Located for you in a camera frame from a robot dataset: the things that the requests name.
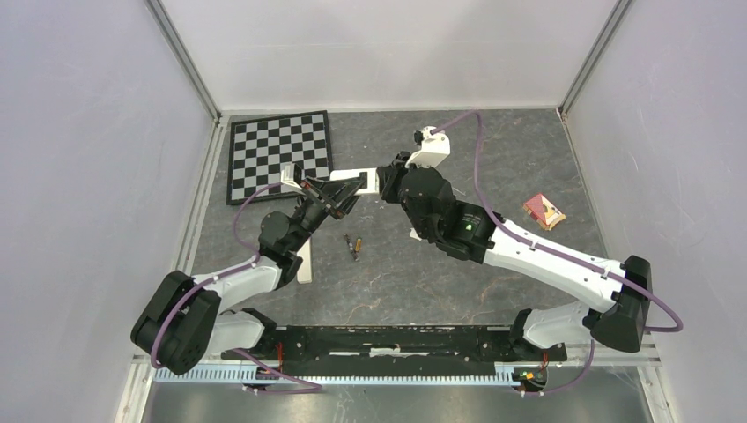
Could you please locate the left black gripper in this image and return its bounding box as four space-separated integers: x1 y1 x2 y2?
288 175 367 252

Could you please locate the red white remote control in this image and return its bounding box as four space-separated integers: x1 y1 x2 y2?
329 167 380 196

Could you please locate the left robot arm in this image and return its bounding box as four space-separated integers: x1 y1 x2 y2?
130 170 378 375

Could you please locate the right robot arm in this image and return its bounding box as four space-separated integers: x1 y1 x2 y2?
375 152 651 360

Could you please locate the long white remote control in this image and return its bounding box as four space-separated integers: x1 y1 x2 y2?
296 239 313 285

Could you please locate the black white chessboard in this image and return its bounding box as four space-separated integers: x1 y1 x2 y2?
226 110 334 205

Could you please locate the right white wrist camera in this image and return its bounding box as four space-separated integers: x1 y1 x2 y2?
405 126 451 169

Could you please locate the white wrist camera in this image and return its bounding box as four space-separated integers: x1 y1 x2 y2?
405 126 451 169
280 163 304 192

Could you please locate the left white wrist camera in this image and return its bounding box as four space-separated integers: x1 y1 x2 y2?
280 163 304 192

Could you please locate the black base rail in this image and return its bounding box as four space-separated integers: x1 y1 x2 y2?
248 325 567 377

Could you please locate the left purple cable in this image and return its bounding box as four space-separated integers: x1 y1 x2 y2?
150 182 287 371

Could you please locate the white toothed cable duct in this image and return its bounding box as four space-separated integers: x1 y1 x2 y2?
153 362 520 388

